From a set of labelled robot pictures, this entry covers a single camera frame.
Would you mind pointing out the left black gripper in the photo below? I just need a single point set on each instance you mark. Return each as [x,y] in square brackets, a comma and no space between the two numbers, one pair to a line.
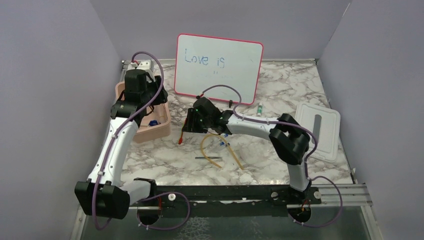
[156,83]

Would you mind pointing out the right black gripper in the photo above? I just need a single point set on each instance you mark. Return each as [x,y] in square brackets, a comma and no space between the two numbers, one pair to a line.
[190,125]

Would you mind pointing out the yellow rubber tube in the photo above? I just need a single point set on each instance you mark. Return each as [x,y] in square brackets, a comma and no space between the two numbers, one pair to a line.
[212,149]

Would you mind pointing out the graduated cylinder blue base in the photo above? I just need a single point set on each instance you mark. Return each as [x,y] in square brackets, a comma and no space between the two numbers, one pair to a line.
[153,123]

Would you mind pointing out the pink plastic bin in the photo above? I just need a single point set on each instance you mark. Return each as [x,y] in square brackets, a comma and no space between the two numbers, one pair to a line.
[155,126]

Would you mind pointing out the black metal rod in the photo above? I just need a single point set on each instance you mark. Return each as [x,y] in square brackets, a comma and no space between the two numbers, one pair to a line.
[208,157]

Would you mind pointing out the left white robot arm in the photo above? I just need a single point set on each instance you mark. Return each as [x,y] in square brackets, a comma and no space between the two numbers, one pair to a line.
[100,195]

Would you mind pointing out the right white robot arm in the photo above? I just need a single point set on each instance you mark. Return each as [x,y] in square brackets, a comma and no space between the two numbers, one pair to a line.
[291,141]

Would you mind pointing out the pink framed whiteboard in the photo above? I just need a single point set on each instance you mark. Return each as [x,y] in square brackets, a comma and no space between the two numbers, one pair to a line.
[228,68]

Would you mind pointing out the small green white vial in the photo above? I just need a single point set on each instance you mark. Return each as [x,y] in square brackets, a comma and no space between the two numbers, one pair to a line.
[259,109]

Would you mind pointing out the white plastic bin lid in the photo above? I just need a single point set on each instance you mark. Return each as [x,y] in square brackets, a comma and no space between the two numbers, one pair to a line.
[324,123]

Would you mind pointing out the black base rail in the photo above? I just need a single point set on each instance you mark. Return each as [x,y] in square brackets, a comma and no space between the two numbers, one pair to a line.
[215,201]

